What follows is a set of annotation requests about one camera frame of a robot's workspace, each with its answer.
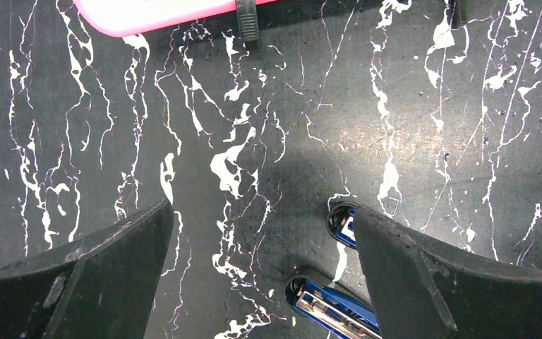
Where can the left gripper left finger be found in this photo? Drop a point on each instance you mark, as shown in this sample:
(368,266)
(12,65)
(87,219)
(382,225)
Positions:
(100,286)

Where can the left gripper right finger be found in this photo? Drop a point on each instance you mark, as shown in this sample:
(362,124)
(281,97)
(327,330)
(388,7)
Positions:
(421,287)

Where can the whiteboard with pink frame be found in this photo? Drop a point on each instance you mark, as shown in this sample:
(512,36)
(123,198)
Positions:
(120,18)

